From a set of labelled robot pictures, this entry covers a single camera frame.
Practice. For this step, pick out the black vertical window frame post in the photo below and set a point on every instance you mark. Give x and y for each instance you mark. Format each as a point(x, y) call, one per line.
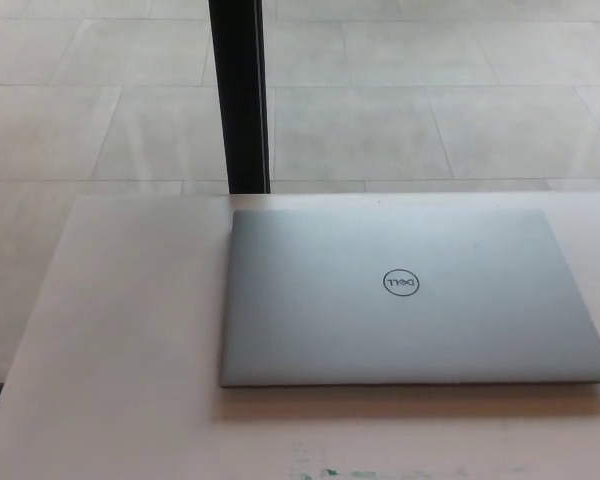
point(240, 100)

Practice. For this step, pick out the silver Dell laptop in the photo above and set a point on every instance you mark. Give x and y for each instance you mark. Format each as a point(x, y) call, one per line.
point(400, 325)

